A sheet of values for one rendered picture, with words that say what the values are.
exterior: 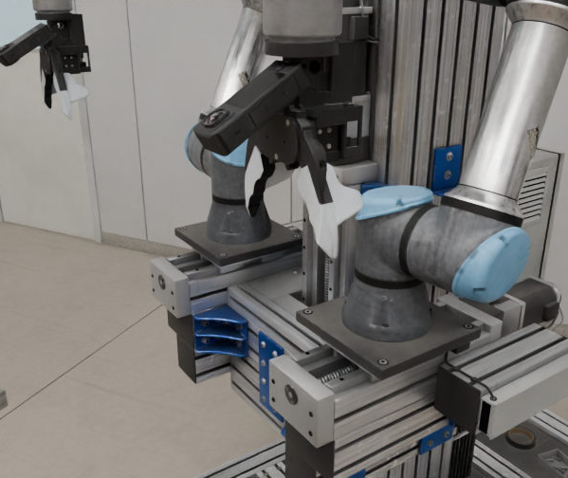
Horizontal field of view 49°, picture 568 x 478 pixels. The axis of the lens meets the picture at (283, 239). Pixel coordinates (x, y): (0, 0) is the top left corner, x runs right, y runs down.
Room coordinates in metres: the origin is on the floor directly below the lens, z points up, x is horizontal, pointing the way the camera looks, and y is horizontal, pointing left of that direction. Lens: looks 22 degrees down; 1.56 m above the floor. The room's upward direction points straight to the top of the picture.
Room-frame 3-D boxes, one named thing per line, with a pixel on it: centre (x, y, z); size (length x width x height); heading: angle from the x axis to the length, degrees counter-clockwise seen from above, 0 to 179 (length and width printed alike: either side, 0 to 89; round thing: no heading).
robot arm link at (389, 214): (0.94, -0.18, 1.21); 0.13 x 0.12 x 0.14; 41
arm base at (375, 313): (0.94, -0.18, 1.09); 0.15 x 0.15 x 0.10
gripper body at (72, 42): (1.33, 0.45, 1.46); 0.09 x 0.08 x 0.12; 124
